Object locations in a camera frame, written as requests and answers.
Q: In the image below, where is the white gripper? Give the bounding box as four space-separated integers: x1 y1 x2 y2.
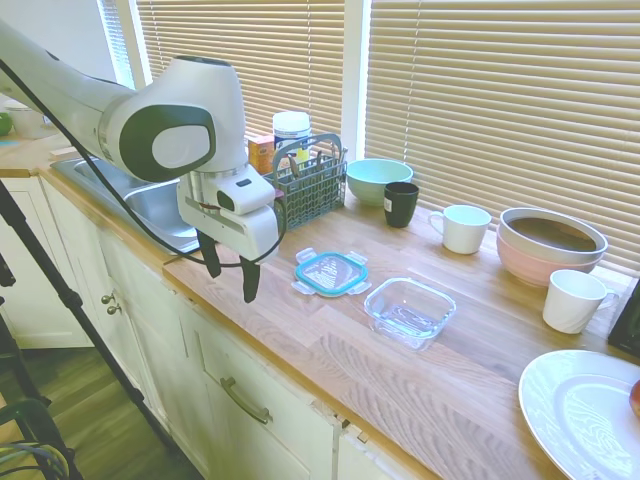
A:
175 182 280 305

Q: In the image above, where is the clear lid with teal seal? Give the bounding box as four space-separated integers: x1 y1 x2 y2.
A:
291 248 372 299

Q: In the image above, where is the clear glass food container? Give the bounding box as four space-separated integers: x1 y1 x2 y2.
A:
363 277 459 353

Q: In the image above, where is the white plastic tub with lid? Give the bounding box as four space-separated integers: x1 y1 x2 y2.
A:
4 98 51 140

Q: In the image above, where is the stainless steel double sink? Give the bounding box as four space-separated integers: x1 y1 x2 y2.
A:
49 155 202 255

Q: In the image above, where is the white kitchen cabinet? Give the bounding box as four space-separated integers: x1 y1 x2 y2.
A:
0 169 416 480

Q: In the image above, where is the grey plastic cutlery basket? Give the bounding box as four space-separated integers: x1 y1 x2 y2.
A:
269 132 349 231

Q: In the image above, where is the orange cardboard box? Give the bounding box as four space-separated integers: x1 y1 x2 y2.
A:
247 134 277 176

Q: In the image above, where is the white canister with blue label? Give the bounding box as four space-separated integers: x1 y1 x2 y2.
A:
272 110 312 169

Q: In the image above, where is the black tripod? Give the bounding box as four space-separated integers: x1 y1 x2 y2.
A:
0 179 206 480

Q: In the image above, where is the teal bowl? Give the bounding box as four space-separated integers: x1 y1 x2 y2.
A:
345 158 415 208

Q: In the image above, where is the black cup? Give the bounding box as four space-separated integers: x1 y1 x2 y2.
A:
383 182 420 229

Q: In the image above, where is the narrow beige window blind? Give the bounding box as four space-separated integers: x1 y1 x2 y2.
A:
134 0 346 157

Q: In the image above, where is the white mug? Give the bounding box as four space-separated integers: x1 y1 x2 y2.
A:
542 269 621 335
428 203 493 255

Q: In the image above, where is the small white window blind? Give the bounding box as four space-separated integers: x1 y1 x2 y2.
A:
97 0 136 91

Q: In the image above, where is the pink bowl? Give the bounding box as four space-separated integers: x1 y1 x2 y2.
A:
496 224 606 289

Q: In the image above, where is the wide beige window blind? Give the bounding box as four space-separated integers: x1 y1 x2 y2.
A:
364 0 640 275

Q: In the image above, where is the white dinner plate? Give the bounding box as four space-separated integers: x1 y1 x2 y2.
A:
518 349 640 480

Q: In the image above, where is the black appliance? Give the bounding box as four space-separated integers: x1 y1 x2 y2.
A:
607 279 640 359

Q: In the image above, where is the metal drawer handle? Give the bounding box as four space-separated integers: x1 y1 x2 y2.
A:
219 377 274 426

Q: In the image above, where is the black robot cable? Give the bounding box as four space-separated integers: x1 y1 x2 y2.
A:
0 58 289 267

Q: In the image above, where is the black stand frame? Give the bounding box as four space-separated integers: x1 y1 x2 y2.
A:
0 252 84 480

